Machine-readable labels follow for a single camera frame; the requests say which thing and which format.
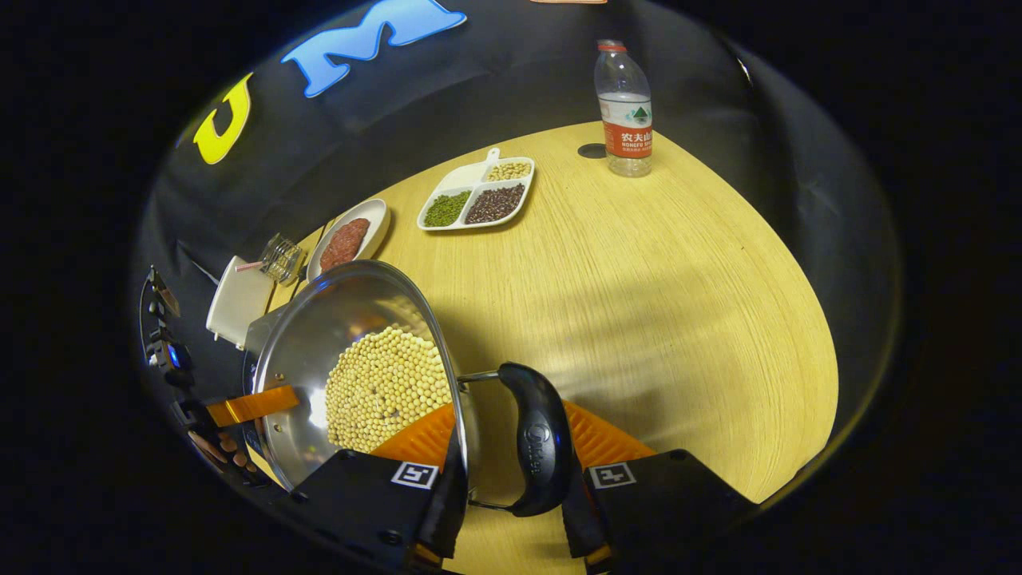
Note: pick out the dark bottle cap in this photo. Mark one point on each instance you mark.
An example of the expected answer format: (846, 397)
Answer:
(592, 150)

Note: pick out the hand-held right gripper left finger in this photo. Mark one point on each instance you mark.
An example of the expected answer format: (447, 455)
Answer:
(451, 503)

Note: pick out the red meat slices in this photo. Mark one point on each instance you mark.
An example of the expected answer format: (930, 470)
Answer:
(345, 243)

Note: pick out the pink stick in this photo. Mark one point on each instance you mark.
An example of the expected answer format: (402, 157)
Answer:
(249, 266)

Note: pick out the pile of soybeans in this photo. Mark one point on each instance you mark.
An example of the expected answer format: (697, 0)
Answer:
(383, 391)

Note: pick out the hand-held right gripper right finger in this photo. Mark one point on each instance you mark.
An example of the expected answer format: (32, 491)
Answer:
(579, 519)

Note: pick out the white divided dish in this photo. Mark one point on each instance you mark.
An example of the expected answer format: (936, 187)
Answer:
(459, 177)

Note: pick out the white round plate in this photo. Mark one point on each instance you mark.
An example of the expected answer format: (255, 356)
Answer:
(375, 220)

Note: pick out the clear plastic water bottle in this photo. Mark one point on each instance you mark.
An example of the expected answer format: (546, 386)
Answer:
(627, 136)

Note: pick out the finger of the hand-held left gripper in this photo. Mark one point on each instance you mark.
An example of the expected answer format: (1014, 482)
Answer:
(251, 405)

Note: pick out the white toaster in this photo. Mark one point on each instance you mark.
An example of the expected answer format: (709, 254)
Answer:
(239, 299)

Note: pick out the pile of dark red beans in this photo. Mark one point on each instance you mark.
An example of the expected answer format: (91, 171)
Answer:
(495, 204)

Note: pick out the pile of green beans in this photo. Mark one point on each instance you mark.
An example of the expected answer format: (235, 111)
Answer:
(447, 209)

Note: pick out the pile of pale beans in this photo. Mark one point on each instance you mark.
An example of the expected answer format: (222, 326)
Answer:
(509, 171)

